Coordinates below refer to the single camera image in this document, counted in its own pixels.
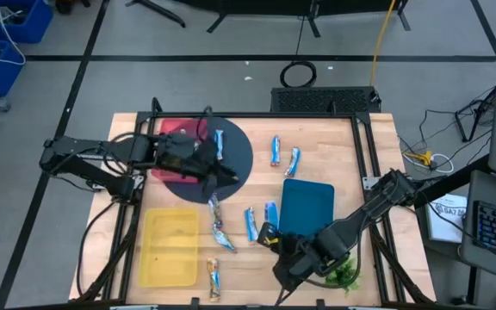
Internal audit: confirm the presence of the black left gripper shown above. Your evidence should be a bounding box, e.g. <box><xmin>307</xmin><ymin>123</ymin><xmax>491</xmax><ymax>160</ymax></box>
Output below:
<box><xmin>155</xmin><ymin>132</ymin><xmax>240</xmax><ymax>198</ymax></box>

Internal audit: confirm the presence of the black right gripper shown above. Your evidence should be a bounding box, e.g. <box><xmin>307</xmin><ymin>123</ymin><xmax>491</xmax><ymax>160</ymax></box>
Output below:
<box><xmin>257</xmin><ymin>222</ymin><xmax>325</xmax><ymax>291</ymax></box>

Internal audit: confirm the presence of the blue red granola bar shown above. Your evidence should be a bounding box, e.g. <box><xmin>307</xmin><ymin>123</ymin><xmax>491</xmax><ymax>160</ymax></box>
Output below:
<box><xmin>214</xmin><ymin>129</ymin><xmax>225</xmax><ymax>161</ymax></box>
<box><xmin>284</xmin><ymin>146</ymin><xmax>301</xmax><ymax>178</ymax></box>
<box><xmin>212</xmin><ymin>226</ymin><xmax>237</xmax><ymax>253</ymax></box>
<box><xmin>270</xmin><ymin>134</ymin><xmax>282</xmax><ymax>167</ymax></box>
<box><xmin>264</xmin><ymin>201</ymin><xmax>280</xmax><ymax>229</ymax></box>
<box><xmin>244</xmin><ymin>207</ymin><xmax>259</xmax><ymax>243</ymax></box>

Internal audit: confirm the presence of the blue orange granola bar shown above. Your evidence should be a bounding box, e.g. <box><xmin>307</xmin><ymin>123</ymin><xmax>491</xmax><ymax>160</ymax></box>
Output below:
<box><xmin>207</xmin><ymin>257</ymin><xmax>222</xmax><ymax>302</ymax></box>

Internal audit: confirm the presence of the dark round mat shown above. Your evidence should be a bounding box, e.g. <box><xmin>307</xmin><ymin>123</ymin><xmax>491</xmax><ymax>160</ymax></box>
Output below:
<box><xmin>161</xmin><ymin>116</ymin><xmax>254</xmax><ymax>203</ymax></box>

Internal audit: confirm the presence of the blue plastic tray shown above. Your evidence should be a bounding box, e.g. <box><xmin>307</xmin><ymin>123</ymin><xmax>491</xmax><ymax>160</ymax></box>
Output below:
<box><xmin>278</xmin><ymin>178</ymin><xmax>335</xmax><ymax>237</ymax></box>

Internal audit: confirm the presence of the green artificial plant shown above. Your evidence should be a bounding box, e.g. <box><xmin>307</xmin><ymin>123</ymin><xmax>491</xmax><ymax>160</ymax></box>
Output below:
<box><xmin>325</xmin><ymin>257</ymin><xmax>362</xmax><ymax>295</ymax></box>

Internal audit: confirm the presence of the yellow plastic tray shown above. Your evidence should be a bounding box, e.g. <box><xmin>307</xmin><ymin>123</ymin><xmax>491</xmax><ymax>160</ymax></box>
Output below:
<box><xmin>139</xmin><ymin>208</ymin><xmax>201</xmax><ymax>288</ymax></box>

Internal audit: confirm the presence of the black perforated computer case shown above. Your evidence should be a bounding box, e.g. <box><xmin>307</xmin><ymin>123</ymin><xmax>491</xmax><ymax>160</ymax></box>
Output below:
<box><xmin>270</xmin><ymin>85</ymin><xmax>381</xmax><ymax>114</ymax></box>

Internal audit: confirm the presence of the yellow power plug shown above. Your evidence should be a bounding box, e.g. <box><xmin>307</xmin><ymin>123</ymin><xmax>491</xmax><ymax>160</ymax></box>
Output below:
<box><xmin>405</xmin><ymin>150</ymin><xmax>434</xmax><ymax>167</ymax></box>

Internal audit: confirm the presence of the white printed paper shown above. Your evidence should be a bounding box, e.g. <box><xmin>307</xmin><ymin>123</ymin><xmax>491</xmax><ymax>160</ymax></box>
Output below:
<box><xmin>425</xmin><ymin>193</ymin><xmax>468</xmax><ymax>245</ymax></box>

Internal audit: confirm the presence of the black partition screen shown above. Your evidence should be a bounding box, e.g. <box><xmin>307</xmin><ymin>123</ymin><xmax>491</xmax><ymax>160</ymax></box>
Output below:
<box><xmin>125</xmin><ymin>0</ymin><xmax>412</xmax><ymax>39</ymax></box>

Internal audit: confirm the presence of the black tripod stand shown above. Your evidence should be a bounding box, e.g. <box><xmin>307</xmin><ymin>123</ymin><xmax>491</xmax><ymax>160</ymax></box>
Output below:
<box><xmin>454</xmin><ymin>85</ymin><xmax>496</xmax><ymax>143</ymax></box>

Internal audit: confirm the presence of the black aluminium table frame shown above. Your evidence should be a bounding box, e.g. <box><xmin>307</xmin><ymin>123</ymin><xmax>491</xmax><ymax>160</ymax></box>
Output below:
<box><xmin>75</xmin><ymin>97</ymin><xmax>437</xmax><ymax>310</ymax></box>

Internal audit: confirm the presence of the coiled black cable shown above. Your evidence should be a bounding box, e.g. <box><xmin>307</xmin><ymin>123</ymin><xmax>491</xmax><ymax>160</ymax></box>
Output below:
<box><xmin>279</xmin><ymin>12</ymin><xmax>318</xmax><ymax>89</ymax></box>

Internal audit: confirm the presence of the white floor cable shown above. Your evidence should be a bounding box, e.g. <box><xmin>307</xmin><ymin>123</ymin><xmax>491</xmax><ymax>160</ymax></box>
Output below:
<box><xmin>402</xmin><ymin>152</ymin><xmax>455</xmax><ymax>174</ymax></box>

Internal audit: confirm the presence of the yellow hanging cable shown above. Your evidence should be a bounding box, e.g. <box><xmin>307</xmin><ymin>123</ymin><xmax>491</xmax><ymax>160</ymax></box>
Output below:
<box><xmin>369</xmin><ymin>0</ymin><xmax>398</xmax><ymax>86</ymax></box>

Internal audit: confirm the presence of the white cable over bins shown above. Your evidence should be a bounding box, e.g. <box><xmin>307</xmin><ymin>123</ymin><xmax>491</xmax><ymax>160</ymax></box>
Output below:
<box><xmin>0</xmin><ymin>0</ymin><xmax>28</xmax><ymax>66</ymax></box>

